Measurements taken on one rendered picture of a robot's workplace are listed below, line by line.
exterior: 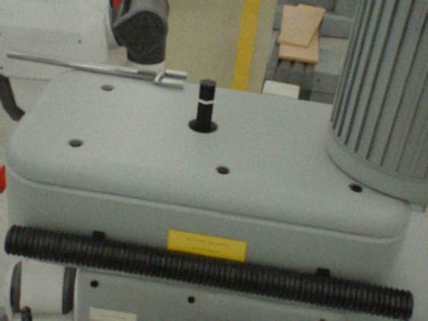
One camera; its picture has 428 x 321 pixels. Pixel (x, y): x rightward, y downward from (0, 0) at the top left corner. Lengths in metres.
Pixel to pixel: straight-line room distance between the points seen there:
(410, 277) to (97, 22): 0.90
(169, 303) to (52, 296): 0.99
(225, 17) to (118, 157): 1.89
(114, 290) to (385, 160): 0.36
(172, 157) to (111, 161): 0.07
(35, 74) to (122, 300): 0.79
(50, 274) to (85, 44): 0.62
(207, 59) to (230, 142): 1.89
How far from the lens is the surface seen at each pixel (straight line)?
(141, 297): 0.86
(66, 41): 1.50
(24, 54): 0.97
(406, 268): 0.90
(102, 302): 0.88
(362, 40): 0.75
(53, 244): 0.78
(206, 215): 0.75
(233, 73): 2.70
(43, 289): 1.82
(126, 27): 1.53
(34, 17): 1.51
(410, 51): 0.70
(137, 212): 0.76
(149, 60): 1.57
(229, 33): 2.63
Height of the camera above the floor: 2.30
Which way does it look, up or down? 32 degrees down
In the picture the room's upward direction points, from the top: 7 degrees clockwise
